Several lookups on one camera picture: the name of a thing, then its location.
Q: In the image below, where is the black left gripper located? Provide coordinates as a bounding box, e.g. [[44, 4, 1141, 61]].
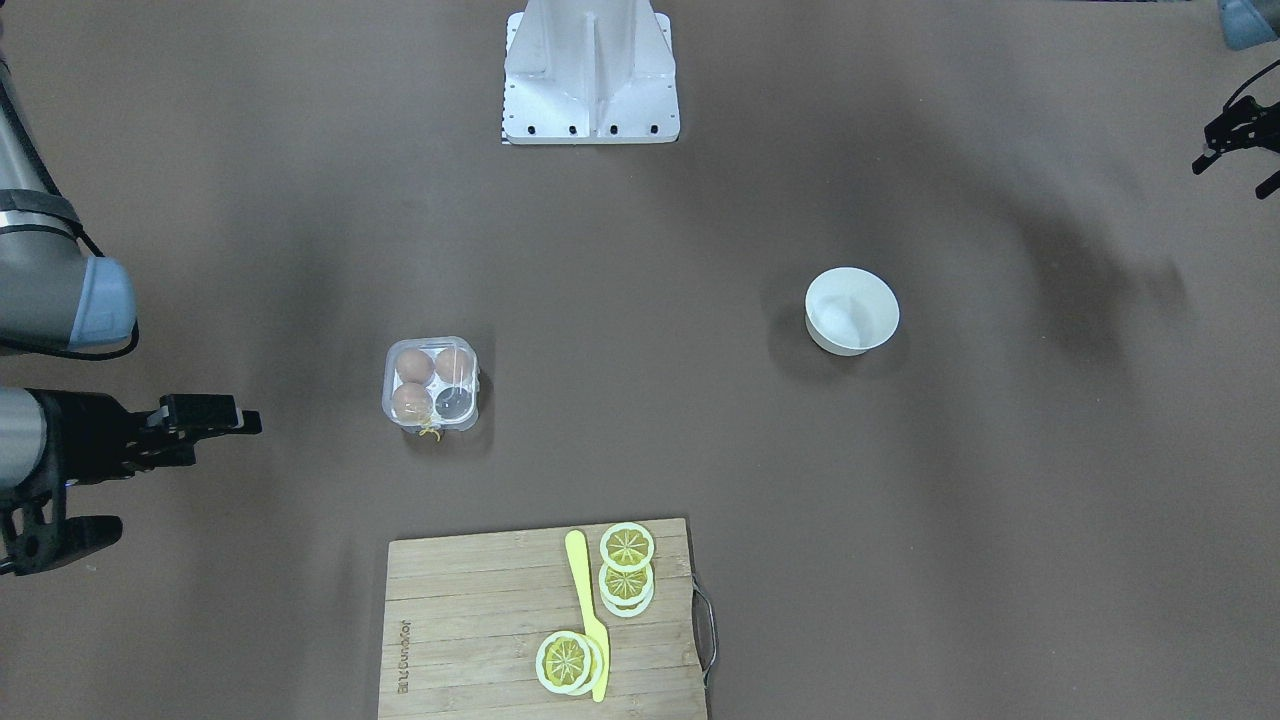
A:
[[1190, 60, 1280, 200]]

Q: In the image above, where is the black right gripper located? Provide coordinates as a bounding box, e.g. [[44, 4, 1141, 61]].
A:
[[3, 388, 262, 577]]

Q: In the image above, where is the clear plastic egg box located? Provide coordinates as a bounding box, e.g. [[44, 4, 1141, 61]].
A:
[[380, 336, 481, 436]]

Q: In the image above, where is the brown egg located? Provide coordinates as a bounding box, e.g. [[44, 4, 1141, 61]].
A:
[[390, 382, 434, 424], [396, 348, 435, 386], [434, 345, 475, 386]]

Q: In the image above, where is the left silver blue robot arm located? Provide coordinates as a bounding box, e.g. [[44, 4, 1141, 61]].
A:
[[1190, 1, 1279, 176]]

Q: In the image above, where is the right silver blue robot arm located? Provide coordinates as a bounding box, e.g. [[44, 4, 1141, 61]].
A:
[[1, 70, 262, 577]]

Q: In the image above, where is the wooden cutting board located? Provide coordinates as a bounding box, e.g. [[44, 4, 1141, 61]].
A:
[[378, 518, 714, 719]]

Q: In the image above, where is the white bowl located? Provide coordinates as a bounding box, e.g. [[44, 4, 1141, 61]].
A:
[[804, 266, 901, 357]]

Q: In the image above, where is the yellow plastic knife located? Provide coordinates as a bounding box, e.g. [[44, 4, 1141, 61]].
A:
[[564, 529, 611, 703]]

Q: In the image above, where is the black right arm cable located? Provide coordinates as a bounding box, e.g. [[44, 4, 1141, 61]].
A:
[[0, 231, 141, 361]]

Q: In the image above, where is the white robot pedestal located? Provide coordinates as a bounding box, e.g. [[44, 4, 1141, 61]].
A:
[[500, 1, 681, 146]]

